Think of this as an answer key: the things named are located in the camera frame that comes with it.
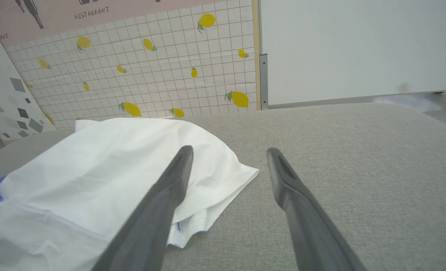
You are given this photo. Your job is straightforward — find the pink restaurant poster panel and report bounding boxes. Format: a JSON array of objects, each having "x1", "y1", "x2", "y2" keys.
[{"x1": 0, "y1": 0, "x2": 231, "y2": 47}]

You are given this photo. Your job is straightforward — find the lemon print tiled partition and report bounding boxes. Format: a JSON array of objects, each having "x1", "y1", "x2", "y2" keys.
[{"x1": 5, "y1": 0, "x2": 261, "y2": 130}]

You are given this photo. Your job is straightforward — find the plain white partition board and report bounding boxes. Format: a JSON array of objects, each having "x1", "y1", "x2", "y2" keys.
[{"x1": 259, "y1": 0, "x2": 446, "y2": 110}]

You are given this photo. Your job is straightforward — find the grey metal partition post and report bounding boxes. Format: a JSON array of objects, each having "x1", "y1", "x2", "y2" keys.
[{"x1": 260, "y1": 54, "x2": 269, "y2": 110}]

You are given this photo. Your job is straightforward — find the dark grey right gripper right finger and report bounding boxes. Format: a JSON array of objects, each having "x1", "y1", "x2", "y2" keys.
[{"x1": 266, "y1": 147, "x2": 367, "y2": 271}]

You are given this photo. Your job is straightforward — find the white T-shirt with blue sleeves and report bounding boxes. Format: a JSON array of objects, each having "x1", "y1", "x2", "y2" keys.
[{"x1": 0, "y1": 117, "x2": 260, "y2": 271}]

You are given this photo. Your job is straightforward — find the grey terrazzo pattern panel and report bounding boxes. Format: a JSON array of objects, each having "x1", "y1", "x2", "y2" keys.
[{"x1": 0, "y1": 15, "x2": 57, "y2": 142}]

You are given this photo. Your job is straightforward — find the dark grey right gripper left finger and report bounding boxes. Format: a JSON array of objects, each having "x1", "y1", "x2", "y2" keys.
[{"x1": 91, "y1": 145, "x2": 194, "y2": 271}]

